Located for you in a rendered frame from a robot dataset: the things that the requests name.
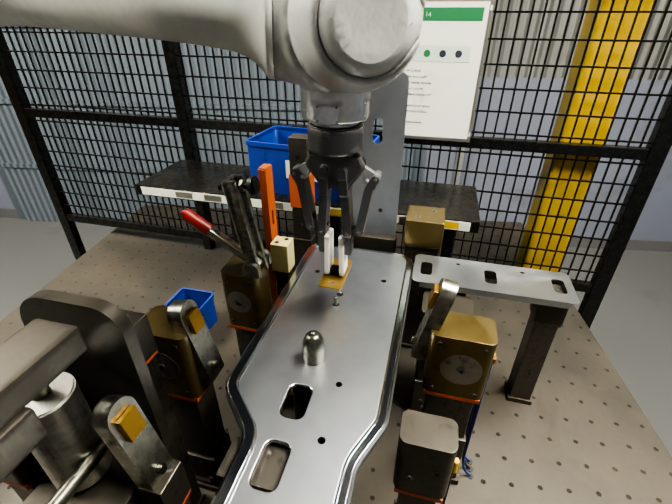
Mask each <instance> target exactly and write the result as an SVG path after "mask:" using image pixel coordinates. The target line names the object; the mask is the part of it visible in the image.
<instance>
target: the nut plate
mask: <svg viewBox="0 0 672 504"><path fill-rule="evenodd" d="M338 263H339V258H333V265H332V266H331V268H330V272H329V274H325V273H324V274H323V276H322V278H321V280H320V282H319V287H322V288H328V289H335V290H341V289H342V287H343V285H344V282H345V280H346V277H347V275H348V273H349V270H350V268H351V265H352V261H351V260H347V265H348V266H347V269H346V271H345V274H344V276H340V275H339V264H338ZM330 282H332V283H334V284H333V285H330V284H328V283H330Z"/></svg>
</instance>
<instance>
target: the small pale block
mask: <svg viewBox="0 0 672 504"><path fill-rule="evenodd" d="M270 250H271V260H272V270H273V273H276V283H277V293H278V296H279V294H280V293H281V291H282V289H283V288H284V286H285V285H286V283H287V281H288V280H289V278H290V276H291V275H292V273H293V268H294V266H295V257H294V241H293V238H291V237H283V236H276V237H275V238H274V240H273V241H272V242H271V244H270Z"/></svg>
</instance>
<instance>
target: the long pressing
mask: <svg viewBox="0 0 672 504"><path fill-rule="evenodd" d="M318 244H319V243H316V244H313V245H311V246H310V247H309V248H308V249H307V251H306V252H305V254H304V256H303V257H302V259H301V260H300V262H299V264H298V265H297V267H296V268H295V270H294V272H293V273H292V275H291V276H290V278H289V280H288V281H287V283H286V285H285V286H284V288H283V289H282V291H281V293H280V294H279V296H278V297H277V299H276V301H275V302H274V304H273V305H272V307H271V309H270V310H269V312H268V314H267V315H266V317H265V318H264V320H263V322H262V323H261V325H260V326H259V328H258V330H257V331H256V333H255V334H254V336H253V338H252V339H251V341H250V343H249V344H248V346H247V347H246V349H245V351H244V352H243V354H242V355H241V357H240V359H239V360H238V362H237V363H236V365H235V367H234V368H233V370H232V372H231V373H230V375H229V376H228V378H227V381H226V385H225V392H226V397H227V401H228V403H229V406H230V408H231V410H232V412H233V415H234V417H235V419H236V422H237V424H238V426H239V429H240V431H241V442H240V445H239V448H238V450H237V452H236V454H235V456H234V458H233V460H232V462H231V464H230V466H229V468H228V470H227V472H226V474H225V476H224V478H223V480H222V482H221V484H220V486H219V488H218V490H217V492H216V494H215V496H214V498H213V500H212V502H211V504H350V502H351V497H352V493H353V488H354V483H355V479H356V476H357V473H358V471H359V468H360V467H361V465H362V463H363V462H364V461H365V459H366V458H367V457H368V455H369V454H370V452H371V451H372V450H373V448H374V447H375V446H376V444H377V443H378V442H379V440H380V439H381V438H382V436H383V435H384V433H385V431H386V429H387V427H388V423H389V418H390V411H391V405H392V399H393V393H394V387H395V380H396V374H397V368H398V362H399V356H400V350H401V343H402V337H403V331H404V325H405V319H406V312H407V306H408V300H409V294H410V288H411V281H412V274H413V268H414V264H413V262H412V260H411V259H410V258H408V257H406V256H404V255H402V254H398V253H391V252H383V251H375V250H368V249H360V248H353V251H352V253H351V255H347V260H351V261H352V265H351V268H350V270H349V273H348V275H347V277H346V280H345V282H344V285H343V287H342V289H341V290H335V289H328V288H322V287H319V282H320V280H321V278H322V276H323V274H324V252H320V251H319V245H318ZM317 270H318V271H320V272H319V273H316V272H315V271H317ZM382 280H385V281H386V282H385V283H383V282H381V281H382ZM338 291H342V293H343V295H342V296H338V295H337V293H338ZM334 296H337V297H338V304H339V306H337V307H335V306H333V305H332V304H333V303H334ZM311 330H316V331H319V332H320V333H321V334H322V336H323V338H324V342H325V360H324V362H323V363H322V364H320V365H318V366H310V365H307V364H306V363H305V362H304V361H303V347H302V343H303V338H304V336H305V334H306V333H307V332H309V331H311ZM337 382H340V383H342V386H341V387H337V386H336V383H337ZM296 386H299V387H303V388H308V389H310V390H311V392H312V394H311V397H310V399H309V402H308V405H307V407H306V410H305V413H304V415H303V417H302V418H300V419H292V418H288V417H284V416H283V415H282V414H281V410H282V408H283V406H284V403H285V401H286V399H287V397H288V394H289V392H290V390H291V389H292V388H293V387H296ZM320 437H323V438H325V440H326V442H325V443H324V444H319V443H318V439H319V438H320ZM270 443H278V444H282V445H286V446H287V447H288V448H289V449H290V453H289V455H288V458H287V461H286V463H285V466H284V469H283V471H282V474H281V477H280V479H279V482H278V485H277V487H276V488H275V489H274V490H273V491H270V492H266V491H263V490H259V489H255V488H253V487H252V485H251V480H252V477H253V475H254V472H255V470H256V468H257V466H258V463H259V461H260V459H261V456H262V454H263V452H264V449H265V447H266V446H267V445H268V444H270Z"/></svg>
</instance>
